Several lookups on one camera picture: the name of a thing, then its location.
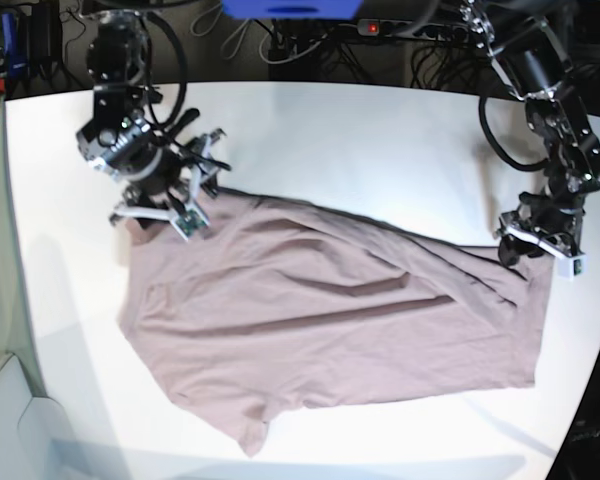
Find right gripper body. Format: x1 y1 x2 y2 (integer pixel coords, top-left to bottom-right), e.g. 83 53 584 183
127 162 203 215

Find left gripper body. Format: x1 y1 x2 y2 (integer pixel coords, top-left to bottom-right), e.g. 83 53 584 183
516 192 585 250

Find mauve pink t-shirt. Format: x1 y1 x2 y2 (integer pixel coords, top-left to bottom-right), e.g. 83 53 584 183
119 193 553 456

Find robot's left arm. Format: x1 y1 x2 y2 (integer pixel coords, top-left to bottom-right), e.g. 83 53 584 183
458 1 600 278

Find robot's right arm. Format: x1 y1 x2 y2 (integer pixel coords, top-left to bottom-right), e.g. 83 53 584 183
76 1 198 222

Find blue box overhead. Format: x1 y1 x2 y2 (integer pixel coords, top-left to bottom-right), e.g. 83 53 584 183
222 0 363 20

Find black power strip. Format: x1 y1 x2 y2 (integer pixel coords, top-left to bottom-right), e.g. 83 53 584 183
355 18 474 43

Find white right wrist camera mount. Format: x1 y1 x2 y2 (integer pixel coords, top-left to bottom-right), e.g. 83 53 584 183
109 128 231 240

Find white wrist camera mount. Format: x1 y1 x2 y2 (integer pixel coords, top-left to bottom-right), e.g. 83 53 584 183
497 211 587 280
109 128 231 240

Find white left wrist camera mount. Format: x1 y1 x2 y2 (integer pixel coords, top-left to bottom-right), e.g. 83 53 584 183
497 211 587 280

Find grey white cable loops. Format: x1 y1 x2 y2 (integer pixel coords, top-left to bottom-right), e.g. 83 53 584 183
189 19 331 65

